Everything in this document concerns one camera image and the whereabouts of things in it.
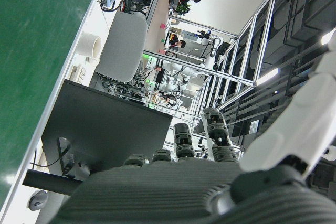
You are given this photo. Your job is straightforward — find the grey computer mouse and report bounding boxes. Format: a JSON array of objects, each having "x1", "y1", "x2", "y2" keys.
[{"x1": 28, "y1": 189, "x2": 49, "y2": 211}]

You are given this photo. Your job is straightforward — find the grey office chair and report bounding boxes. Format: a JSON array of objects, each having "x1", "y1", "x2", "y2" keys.
[{"x1": 94, "y1": 11, "x2": 148, "y2": 83}]

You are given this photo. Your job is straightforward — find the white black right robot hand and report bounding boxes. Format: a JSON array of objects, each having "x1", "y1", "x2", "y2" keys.
[{"x1": 46, "y1": 28, "x2": 336, "y2": 224}]

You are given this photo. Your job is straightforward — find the white paper roll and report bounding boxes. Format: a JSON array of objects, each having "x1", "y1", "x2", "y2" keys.
[{"x1": 76, "y1": 31, "x2": 102, "y2": 59}]

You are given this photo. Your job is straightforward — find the black computer monitor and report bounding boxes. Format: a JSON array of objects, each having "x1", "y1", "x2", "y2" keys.
[{"x1": 22, "y1": 79, "x2": 173, "y2": 196}]

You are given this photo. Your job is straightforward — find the green conveyor belt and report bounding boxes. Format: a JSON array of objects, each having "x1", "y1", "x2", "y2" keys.
[{"x1": 0, "y1": 0, "x2": 110, "y2": 224}]

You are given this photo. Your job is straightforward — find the seated person black hair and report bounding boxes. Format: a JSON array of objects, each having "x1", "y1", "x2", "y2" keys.
[{"x1": 169, "y1": 39, "x2": 187, "y2": 51}]

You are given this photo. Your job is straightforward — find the aluminium cage frame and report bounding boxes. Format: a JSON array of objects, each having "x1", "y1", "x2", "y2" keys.
[{"x1": 167, "y1": 0, "x2": 279, "y2": 120}]

